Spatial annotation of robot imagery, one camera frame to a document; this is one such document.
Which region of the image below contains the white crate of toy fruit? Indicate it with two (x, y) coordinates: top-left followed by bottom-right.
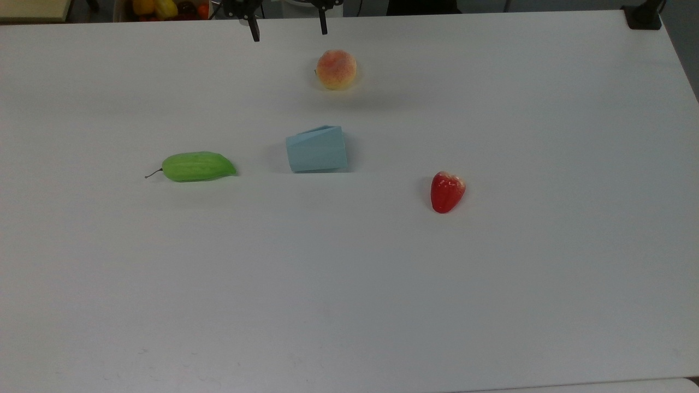
(113, 0), (212, 23)

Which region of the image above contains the beige board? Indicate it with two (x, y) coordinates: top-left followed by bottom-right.
(0, 0), (73, 23)

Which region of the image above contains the peach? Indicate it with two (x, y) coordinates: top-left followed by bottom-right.
(316, 49), (358, 91)

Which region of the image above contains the light blue faceted mug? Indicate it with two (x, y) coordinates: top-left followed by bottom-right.
(285, 125), (349, 174)

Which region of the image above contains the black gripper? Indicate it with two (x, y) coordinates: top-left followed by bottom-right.
(221, 0), (346, 43)

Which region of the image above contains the green cucumber with stem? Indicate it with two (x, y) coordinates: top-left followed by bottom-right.
(144, 151), (239, 183)

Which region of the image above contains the red wax apple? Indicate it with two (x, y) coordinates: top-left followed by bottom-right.
(430, 171), (467, 214)

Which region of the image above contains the black table clamp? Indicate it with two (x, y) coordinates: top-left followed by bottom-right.
(622, 0), (668, 31)

